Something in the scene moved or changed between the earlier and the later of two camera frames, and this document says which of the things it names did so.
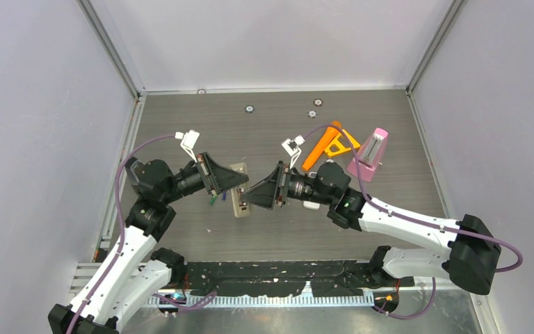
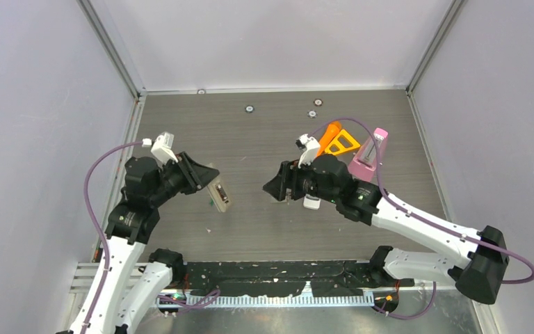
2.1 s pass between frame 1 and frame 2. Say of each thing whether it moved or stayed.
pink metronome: stayed
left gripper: moved
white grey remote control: stayed
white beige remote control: moved
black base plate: stayed
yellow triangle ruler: stayed
